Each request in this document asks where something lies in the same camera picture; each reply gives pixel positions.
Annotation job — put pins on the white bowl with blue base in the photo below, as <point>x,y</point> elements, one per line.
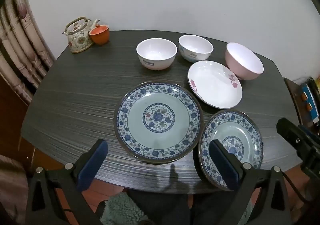
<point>195,45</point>

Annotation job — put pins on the floral ceramic teapot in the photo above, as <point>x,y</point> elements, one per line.
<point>78,39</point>

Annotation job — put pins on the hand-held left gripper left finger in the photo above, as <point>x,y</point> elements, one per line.
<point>92,165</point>

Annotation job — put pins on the large blue floral plate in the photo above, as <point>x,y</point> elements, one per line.
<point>157,117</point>

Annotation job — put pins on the blue and white package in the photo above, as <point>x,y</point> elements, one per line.
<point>310,100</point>

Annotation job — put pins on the orange tea cup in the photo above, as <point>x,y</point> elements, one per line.
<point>100,36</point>

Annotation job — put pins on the white plate with pink flowers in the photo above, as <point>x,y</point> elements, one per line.
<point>215,82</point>

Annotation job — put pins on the brown wooden cabinet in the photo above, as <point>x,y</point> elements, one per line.
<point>10,120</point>

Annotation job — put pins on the small blue floral plate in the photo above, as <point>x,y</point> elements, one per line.
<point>237,130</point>

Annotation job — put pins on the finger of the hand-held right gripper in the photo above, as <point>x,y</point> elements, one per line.
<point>312,134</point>
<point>292,135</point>

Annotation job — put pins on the white bowl with pink base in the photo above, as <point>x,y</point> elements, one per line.
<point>156,50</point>

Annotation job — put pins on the dark trousers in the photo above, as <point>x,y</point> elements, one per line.
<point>162,205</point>

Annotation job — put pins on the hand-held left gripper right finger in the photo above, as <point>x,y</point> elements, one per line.
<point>222,165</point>

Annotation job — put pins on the green fleece jacket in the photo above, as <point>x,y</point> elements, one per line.
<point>122,207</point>

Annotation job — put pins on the beige patterned curtain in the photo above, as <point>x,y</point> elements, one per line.
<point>20,40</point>

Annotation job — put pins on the pinkish printed cloth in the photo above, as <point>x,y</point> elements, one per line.
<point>10,185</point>

